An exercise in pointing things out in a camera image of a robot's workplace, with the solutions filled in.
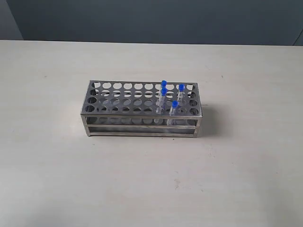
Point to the stainless steel test tube rack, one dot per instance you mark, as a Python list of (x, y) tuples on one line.
[(126, 108)]

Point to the blue-capped tube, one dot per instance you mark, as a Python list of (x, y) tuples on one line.
[(181, 88), (173, 108), (163, 83), (160, 101)]

